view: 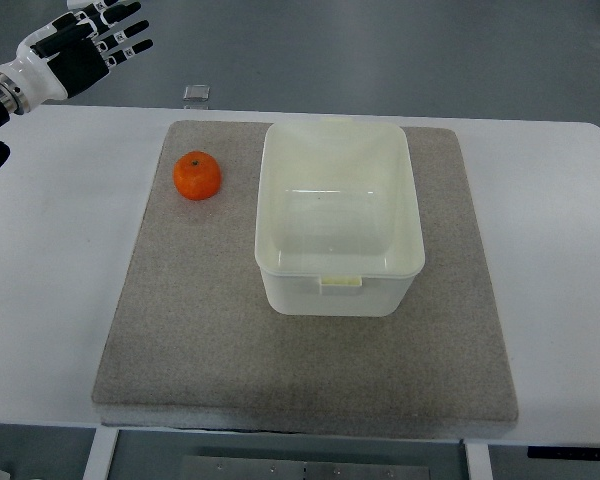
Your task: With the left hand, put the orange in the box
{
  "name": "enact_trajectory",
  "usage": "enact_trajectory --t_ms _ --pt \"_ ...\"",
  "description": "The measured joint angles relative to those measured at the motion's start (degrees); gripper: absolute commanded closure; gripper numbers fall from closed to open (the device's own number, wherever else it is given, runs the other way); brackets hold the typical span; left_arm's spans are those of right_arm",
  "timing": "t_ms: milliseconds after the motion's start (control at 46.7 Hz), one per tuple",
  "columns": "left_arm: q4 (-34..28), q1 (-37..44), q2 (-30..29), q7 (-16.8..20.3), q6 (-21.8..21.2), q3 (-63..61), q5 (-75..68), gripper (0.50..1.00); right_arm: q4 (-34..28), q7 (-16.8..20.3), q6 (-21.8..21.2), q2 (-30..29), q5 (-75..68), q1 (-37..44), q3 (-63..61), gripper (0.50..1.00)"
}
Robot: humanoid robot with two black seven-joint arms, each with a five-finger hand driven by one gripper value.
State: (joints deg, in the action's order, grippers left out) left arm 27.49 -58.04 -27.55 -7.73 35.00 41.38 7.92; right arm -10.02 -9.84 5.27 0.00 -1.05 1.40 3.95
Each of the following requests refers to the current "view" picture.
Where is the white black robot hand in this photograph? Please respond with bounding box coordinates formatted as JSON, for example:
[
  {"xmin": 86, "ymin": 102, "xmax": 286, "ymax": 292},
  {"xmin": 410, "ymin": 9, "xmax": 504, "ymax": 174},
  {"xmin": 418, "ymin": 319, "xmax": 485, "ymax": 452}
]
[{"xmin": 18, "ymin": 1, "xmax": 153, "ymax": 100}]

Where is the orange fruit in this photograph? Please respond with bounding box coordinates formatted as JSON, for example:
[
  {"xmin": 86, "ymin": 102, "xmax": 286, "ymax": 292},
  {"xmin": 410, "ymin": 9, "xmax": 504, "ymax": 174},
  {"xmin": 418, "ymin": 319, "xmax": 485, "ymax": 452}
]
[{"xmin": 172, "ymin": 151, "xmax": 222, "ymax": 201}]

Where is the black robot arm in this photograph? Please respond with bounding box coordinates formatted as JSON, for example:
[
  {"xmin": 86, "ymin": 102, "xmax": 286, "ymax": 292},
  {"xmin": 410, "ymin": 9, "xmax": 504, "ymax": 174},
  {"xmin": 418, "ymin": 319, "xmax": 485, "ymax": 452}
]
[{"xmin": 0, "ymin": 55, "xmax": 67, "ymax": 169}]

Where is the white plastic box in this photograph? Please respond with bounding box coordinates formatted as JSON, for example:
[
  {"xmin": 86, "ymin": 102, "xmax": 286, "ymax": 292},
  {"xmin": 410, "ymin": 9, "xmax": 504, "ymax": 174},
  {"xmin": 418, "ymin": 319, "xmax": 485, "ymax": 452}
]
[{"xmin": 255, "ymin": 120, "xmax": 425, "ymax": 317}]

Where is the small clear floor plate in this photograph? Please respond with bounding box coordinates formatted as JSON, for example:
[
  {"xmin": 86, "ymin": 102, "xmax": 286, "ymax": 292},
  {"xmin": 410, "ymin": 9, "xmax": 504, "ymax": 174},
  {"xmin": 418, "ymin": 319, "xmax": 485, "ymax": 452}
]
[{"xmin": 182, "ymin": 85, "xmax": 210, "ymax": 103}]

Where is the grey felt mat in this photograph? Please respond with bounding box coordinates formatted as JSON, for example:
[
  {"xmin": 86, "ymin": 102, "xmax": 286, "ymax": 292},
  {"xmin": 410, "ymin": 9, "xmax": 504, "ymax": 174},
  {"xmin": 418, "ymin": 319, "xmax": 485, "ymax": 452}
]
[{"xmin": 92, "ymin": 121, "xmax": 518, "ymax": 438}]

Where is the left white table leg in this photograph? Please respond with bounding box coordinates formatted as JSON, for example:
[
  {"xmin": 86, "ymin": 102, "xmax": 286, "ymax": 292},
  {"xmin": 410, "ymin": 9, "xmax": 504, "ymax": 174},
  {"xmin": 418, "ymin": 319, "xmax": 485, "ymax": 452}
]
[{"xmin": 82, "ymin": 426, "xmax": 119, "ymax": 480}]

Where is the white table leg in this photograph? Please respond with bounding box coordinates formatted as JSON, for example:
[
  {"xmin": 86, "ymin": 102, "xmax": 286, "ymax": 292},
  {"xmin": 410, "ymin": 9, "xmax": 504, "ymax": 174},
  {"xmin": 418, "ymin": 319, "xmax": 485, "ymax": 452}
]
[
  {"xmin": 465, "ymin": 443, "xmax": 494, "ymax": 480},
  {"xmin": 82, "ymin": 426, "xmax": 119, "ymax": 480}
]

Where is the right white table leg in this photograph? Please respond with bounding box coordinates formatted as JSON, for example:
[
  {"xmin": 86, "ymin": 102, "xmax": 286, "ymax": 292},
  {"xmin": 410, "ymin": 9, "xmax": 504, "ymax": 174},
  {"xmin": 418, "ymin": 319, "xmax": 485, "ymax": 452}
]
[{"xmin": 465, "ymin": 443, "xmax": 494, "ymax": 480}]

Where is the black control panel strip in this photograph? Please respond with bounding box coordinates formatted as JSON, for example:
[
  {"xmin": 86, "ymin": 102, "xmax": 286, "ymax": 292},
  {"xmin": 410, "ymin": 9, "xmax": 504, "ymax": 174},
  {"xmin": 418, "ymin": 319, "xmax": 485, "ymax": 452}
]
[{"xmin": 527, "ymin": 446, "xmax": 600, "ymax": 462}]

